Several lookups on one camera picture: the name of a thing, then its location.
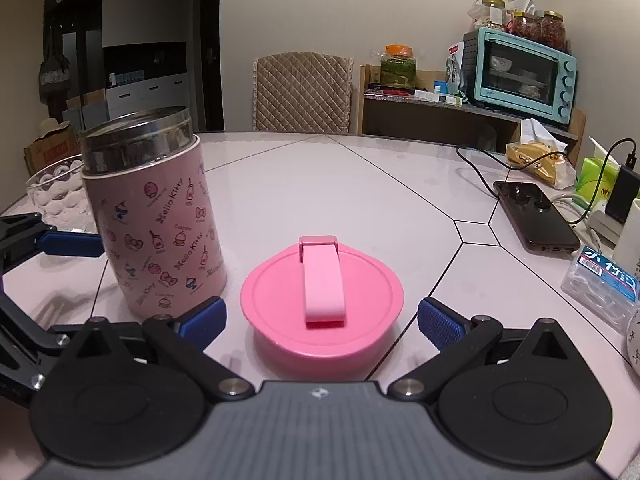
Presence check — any pink bottle cap with strap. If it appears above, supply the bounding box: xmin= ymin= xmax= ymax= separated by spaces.
xmin=240 ymin=235 xmax=405 ymax=380

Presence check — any pink Hello Kitty bottle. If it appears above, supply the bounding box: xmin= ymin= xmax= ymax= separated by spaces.
xmin=79 ymin=106 xmax=227 ymax=318

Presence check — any clear glass bowl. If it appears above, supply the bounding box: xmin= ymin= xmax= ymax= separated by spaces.
xmin=26 ymin=155 xmax=96 ymax=233

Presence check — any cardboard box with hat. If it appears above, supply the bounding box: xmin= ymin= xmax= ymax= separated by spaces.
xmin=24 ymin=117 xmax=80 ymax=176

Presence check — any black smartphone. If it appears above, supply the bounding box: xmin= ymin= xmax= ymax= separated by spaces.
xmin=494 ymin=181 xmax=580 ymax=254

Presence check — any blue label plastic box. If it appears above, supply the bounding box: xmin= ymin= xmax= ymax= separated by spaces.
xmin=561 ymin=245 xmax=639 ymax=334

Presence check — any hanging dark bag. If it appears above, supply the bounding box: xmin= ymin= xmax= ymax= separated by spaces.
xmin=38 ymin=27 xmax=72 ymax=104

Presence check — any yellow snack bag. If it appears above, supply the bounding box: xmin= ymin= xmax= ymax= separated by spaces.
xmin=506 ymin=142 xmax=576 ymax=190

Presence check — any green tissue pack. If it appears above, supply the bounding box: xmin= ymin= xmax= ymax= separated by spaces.
xmin=574 ymin=157 xmax=620 ymax=207

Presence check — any white and black cabinet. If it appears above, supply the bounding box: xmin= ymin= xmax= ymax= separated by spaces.
xmin=43 ymin=0 xmax=191 ymax=130

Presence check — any wooden side shelf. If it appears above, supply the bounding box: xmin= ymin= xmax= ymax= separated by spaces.
xmin=357 ymin=63 xmax=587 ymax=166

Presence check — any teal toaster oven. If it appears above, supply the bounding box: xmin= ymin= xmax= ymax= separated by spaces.
xmin=462 ymin=27 xmax=577 ymax=125

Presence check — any green pickle jar orange lid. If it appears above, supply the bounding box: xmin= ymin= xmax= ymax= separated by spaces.
xmin=380 ymin=44 xmax=416 ymax=90

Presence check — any red chili jar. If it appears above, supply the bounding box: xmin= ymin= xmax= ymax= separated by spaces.
xmin=540 ymin=10 xmax=566 ymax=51
xmin=512 ymin=11 xmax=540 ymax=41

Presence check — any light contents glass jar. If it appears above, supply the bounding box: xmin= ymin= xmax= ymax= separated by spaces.
xmin=475 ymin=0 xmax=506 ymax=30

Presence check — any black charging cable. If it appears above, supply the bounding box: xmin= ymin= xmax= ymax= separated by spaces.
xmin=454 ymin=138 xmax=639 ymax=226

